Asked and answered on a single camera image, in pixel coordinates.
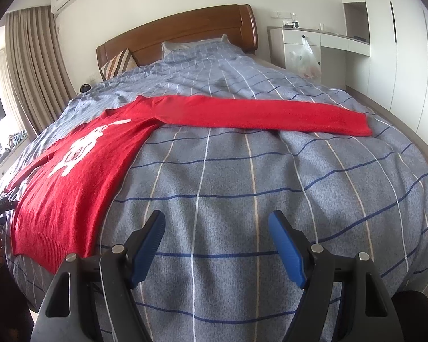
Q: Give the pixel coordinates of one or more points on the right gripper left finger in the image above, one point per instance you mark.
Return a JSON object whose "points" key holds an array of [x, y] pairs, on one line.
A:
{"points": [[68, 311]]}

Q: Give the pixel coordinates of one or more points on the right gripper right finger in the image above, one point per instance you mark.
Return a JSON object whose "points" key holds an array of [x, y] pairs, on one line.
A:
{"points": [[366, 311]]}

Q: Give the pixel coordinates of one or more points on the red knit sweater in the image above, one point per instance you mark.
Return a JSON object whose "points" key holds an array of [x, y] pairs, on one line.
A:
{"points": [[70, 187]]}

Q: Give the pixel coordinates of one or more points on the clothes pile on windowsill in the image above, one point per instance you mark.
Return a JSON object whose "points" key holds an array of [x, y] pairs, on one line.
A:
{"points": [[13, 141]]}

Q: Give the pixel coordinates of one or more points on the grey plaid duvet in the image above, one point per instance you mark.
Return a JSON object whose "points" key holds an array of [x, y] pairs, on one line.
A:
{"points": [[216, 275]]}

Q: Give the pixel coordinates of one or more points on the beige curtain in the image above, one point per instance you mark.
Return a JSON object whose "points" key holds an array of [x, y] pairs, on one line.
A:
{"points": [[39, 79]]}

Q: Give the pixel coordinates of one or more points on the round black bedside device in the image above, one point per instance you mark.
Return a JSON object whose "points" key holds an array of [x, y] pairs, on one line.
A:
{"points": [[85, 88]]}

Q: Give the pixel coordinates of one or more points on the striped cushion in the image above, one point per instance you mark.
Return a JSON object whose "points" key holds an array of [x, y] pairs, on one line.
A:
{"points": [[121, 63]]}

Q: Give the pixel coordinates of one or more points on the white plastic bag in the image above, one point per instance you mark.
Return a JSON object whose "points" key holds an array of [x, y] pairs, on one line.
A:
{"points": [[302, 61]]}

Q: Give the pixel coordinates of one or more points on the white desk with drawers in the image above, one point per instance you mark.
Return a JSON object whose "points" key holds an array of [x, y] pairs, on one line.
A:
{"points": [[343, 61]]}

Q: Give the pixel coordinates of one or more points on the white wardrobe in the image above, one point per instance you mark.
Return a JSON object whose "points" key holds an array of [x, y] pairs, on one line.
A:
{"points": [[395, 72]]}

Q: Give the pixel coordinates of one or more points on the grey plaid pillow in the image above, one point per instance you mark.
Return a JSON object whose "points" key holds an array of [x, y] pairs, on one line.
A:
{"points": [[185, 46]]}

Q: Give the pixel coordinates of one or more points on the small items on desk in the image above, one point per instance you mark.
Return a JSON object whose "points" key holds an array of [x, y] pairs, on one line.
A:
{"points": [[291, 23]]}

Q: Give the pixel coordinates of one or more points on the brown wooden headboard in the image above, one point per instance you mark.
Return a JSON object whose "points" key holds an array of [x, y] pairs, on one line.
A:
{"points": [[144, 42]]}

